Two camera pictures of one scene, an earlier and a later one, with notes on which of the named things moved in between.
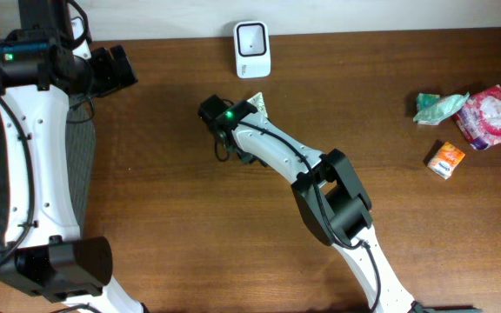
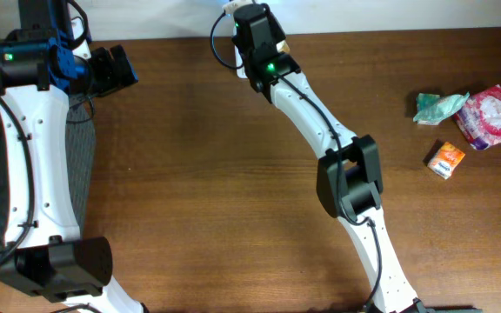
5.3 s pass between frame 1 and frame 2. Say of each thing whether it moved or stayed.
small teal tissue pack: stayed
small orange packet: stayed
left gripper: stayed
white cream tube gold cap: moved
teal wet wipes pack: stayed
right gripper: moved
